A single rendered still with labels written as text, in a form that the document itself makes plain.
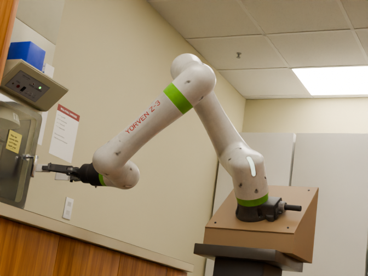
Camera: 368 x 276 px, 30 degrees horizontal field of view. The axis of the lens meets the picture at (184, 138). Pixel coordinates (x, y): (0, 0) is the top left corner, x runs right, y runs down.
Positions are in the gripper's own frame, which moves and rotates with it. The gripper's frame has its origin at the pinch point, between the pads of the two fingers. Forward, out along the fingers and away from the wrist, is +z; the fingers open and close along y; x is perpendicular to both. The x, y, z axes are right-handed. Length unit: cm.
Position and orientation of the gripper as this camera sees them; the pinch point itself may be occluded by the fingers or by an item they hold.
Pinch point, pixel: (49, 172)
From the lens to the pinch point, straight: 274.6
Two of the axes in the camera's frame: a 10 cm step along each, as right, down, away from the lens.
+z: -9.0, 0.0, 4.4
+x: -1.3, 9.6, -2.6
